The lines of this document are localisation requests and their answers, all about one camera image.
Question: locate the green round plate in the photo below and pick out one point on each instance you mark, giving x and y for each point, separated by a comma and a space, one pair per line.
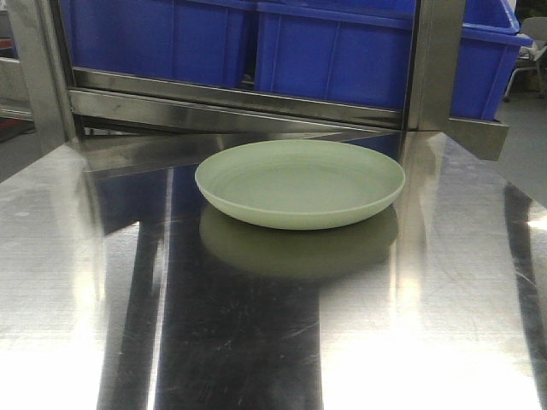
300, 184

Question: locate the stainless steel shelf rack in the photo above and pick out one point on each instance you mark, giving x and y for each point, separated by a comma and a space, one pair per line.
42, 85

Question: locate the blue plastic bin right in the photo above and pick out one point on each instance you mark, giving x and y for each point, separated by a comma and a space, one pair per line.
358, 52

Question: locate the blue plastic bin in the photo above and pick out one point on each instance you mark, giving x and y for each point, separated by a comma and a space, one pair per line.
203, 42
358, 52

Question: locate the blue plastic bin left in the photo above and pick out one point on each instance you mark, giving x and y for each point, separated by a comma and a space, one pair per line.
203, 42

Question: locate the grey office chair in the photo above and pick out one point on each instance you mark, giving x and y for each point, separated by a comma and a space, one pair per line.
530, 57

